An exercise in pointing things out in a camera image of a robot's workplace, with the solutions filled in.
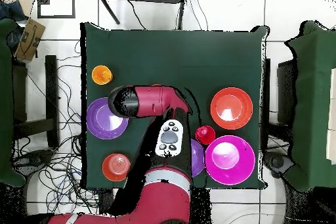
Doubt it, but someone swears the black bench frame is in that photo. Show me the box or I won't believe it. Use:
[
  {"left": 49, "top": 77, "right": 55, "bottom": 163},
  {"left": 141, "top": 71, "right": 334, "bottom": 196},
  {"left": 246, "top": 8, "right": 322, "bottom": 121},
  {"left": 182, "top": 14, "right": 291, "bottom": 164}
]
[{"left": 11, "top": 55, "right": 60, "bottom": 148}]

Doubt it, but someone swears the dark green tablecloth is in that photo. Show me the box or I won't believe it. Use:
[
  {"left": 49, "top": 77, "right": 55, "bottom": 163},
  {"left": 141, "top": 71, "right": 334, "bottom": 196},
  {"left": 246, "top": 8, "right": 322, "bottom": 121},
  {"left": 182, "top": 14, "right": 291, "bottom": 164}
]
[{"left": 79, "top": 22, "right": 268, "bottom": 190}]

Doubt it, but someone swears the red cup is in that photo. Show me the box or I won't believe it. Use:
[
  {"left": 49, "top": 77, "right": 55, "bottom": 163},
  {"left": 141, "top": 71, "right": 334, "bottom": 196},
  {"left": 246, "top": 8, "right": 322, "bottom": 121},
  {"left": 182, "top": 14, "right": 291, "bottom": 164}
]
[{"left": 195, "top": 125, "right": 217, "bottom": 146}]

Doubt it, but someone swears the white paper sheet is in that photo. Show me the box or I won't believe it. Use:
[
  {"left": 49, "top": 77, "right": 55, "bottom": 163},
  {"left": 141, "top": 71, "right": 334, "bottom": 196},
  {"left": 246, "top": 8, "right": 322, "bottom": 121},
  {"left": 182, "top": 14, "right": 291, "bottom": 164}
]
[{"left": 325, "top": 68, "right": 336, "bottom": 166}]

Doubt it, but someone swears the blue cloth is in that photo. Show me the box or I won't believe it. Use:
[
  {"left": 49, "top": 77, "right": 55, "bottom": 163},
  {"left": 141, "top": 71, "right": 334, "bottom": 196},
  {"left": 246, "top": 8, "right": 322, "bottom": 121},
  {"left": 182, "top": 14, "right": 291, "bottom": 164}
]
[{"left": 0, "top": 0, "right": 28, "bottom": 22}]

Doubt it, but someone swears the grey pedestal foot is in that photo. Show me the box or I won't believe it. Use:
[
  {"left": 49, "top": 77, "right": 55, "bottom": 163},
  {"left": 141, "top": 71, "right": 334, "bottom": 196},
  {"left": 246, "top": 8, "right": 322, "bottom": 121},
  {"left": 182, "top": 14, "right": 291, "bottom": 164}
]
[{"left": 263, "top": 150, "right": 295, "bottom": 179}]

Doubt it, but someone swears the black pedestal foot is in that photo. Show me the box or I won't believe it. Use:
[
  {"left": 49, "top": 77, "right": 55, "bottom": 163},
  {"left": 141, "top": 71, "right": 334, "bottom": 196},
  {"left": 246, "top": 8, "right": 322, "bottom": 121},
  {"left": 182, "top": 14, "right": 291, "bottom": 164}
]
[{"left": 11, "top": 148, "right": 54, "bottom": 176}]

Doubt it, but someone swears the yellow cup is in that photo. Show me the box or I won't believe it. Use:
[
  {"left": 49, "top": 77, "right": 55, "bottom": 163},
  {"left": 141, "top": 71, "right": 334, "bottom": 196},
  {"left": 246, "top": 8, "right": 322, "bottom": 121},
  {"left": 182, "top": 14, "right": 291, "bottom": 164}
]
[{"left": 91, "top": 64, "right": 114, "bottom": 86}]

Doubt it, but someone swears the small orange bowl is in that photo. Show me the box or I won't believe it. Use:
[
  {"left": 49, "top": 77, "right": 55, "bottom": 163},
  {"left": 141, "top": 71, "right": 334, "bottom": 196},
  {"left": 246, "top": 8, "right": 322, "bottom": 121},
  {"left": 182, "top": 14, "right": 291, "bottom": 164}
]
[{"left": 102, "top": 153, "right": 131, "bottom": 182}]

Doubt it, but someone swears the green cloth side table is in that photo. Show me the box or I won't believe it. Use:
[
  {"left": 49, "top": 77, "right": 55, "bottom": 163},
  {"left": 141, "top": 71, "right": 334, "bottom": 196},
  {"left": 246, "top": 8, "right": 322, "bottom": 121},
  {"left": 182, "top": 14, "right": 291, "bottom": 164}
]
[
  {"left": 284, "top": 20, "right": 336, "bottom": 192},
  {"left": 0, "top": 18, "right": 27, "bottom": 188}
]

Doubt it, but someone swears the large orange bowl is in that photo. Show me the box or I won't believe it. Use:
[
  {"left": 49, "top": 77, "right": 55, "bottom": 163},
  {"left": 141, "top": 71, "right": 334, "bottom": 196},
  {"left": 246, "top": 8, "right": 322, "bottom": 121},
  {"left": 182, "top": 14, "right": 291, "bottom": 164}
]
[{"left": 209, "top": 87, "right": 254, "bottom": 131}]

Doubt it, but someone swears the purple bowl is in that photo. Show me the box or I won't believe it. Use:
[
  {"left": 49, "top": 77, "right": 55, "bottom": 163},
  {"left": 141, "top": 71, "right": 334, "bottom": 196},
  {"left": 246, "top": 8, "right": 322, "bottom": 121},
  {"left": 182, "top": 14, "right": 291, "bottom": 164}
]
[
  {"left": 86, "top": 97, "right": 129, "bottom": 140},
  {"left": 190, "top": 138, "right": 205, "bottom": 178}
]

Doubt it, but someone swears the cardboard box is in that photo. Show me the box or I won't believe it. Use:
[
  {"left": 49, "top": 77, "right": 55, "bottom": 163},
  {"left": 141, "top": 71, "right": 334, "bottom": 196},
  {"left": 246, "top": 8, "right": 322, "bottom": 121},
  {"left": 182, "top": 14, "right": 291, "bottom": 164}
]
[{"left": 14, "top": 18, "right": 46, "bottom": 62}]

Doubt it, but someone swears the black square frame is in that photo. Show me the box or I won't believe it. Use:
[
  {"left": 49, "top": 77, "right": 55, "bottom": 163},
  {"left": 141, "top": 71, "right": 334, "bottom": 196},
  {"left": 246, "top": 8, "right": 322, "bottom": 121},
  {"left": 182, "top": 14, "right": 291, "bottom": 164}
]
[{"left": 37, "top": 0, "right": 76, "bottom": 19}]

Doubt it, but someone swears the pink bowl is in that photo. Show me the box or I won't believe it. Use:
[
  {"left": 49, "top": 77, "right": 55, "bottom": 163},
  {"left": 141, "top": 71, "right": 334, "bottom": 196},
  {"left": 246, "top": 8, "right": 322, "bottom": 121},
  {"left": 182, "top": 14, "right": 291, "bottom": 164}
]
[{"left": 204, "top": 135, "right": 256, "bottom": 186}]

